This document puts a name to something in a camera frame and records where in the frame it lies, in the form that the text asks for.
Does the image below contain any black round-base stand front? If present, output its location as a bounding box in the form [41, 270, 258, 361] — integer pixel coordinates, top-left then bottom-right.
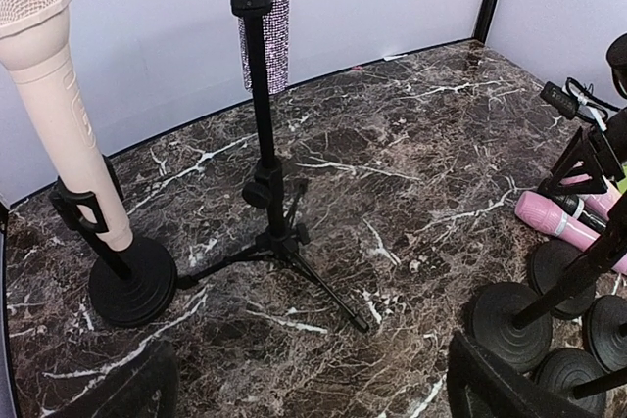
[532, 348, 626, 417]

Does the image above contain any black stand of small beige microphone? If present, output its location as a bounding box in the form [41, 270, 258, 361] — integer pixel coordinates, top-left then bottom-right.
[50, 151, 177, 328]

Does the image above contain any black stand with clip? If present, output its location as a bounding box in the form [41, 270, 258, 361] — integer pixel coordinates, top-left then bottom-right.
[527, 239, 599, 319]

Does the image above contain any black microphone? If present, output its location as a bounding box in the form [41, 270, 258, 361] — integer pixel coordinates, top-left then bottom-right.
[549, 195, 606, 233]

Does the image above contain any black tripod shock-mount stand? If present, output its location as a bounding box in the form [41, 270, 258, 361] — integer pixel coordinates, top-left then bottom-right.
[177, 0, 369, 333]

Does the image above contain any small beige microphone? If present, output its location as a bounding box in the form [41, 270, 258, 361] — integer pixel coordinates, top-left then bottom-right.
[1, 0, 133, 252]

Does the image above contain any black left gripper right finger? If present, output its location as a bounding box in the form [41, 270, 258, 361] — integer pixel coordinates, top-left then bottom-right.
[447, 331, 594, 417]

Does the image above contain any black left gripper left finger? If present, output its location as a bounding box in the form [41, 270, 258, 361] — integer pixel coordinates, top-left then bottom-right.
[58, 341, 179, 417]

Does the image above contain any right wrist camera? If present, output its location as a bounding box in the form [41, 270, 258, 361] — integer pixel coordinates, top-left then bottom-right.
[538, 76, 623, 130]

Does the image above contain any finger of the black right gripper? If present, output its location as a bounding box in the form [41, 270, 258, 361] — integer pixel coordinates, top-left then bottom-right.
[548, 127, 607, 196]

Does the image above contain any pink microphone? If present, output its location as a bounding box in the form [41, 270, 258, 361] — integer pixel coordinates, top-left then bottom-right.
[561, 174, 622, 219]
[514, 191, 602, 252]

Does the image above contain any glitter silver-head microphone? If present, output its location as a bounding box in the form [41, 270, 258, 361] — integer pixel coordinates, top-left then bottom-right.
[263, 0, 290, 95]

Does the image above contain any black round-base stand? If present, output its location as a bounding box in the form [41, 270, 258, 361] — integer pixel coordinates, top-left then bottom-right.
[583, 295, 626, 372]
[532, 348, 626, 417]

